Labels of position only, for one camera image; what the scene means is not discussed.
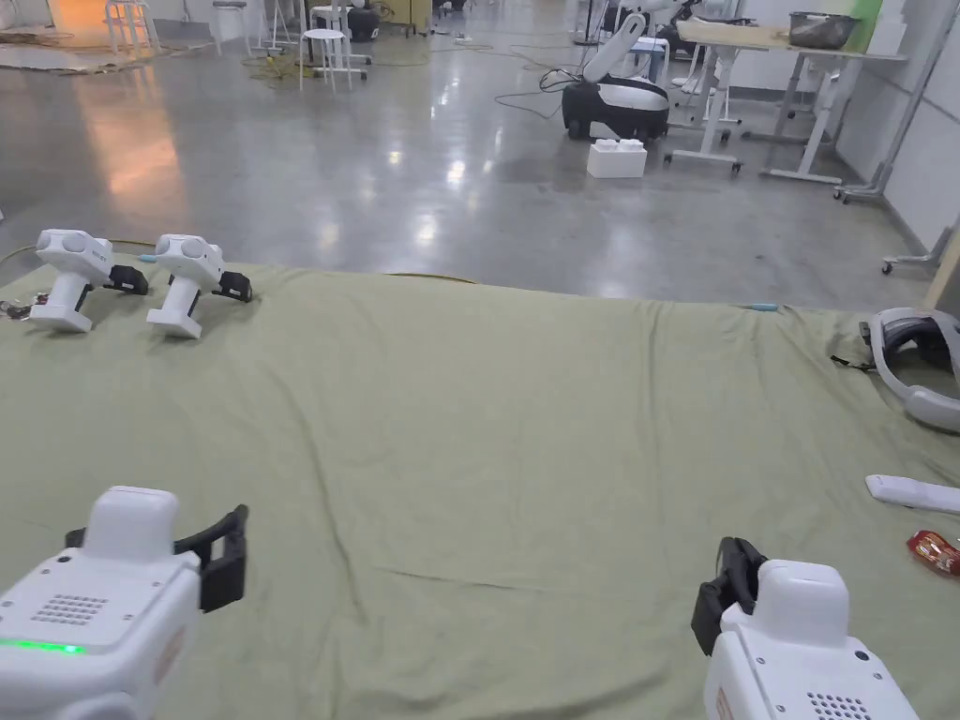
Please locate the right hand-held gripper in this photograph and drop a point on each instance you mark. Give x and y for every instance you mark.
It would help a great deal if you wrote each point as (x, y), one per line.
(795, 660)

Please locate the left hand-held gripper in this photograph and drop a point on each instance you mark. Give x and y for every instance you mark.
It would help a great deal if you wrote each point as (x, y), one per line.
(97, 622)

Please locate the white hand controller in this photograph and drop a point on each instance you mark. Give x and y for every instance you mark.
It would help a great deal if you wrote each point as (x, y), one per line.
(911, 493)

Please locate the red snack packet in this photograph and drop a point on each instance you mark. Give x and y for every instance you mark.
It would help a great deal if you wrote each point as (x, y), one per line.
(934, 551)

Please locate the spare white hand-held gripper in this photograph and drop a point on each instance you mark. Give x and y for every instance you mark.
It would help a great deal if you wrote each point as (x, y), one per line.
(186, 281)
(71, 277)

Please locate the white and grey headset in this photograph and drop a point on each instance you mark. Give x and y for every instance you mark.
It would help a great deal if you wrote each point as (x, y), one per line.
(919, 390)

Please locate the small dark bundle of keys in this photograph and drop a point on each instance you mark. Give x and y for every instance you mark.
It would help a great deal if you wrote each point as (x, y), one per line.
(16, 307)

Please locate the bed with pale green sheet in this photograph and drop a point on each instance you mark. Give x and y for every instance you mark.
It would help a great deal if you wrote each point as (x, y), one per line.
(480, 450)

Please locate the white foam box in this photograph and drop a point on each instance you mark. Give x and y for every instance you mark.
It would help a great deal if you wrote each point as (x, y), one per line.
(616, 159)

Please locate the flat brown cardboard sheets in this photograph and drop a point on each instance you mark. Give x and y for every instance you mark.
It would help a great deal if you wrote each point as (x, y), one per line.
(52, 56)

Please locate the black and white wheeled robot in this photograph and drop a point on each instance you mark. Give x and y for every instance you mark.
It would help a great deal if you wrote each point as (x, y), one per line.
(619, 101)

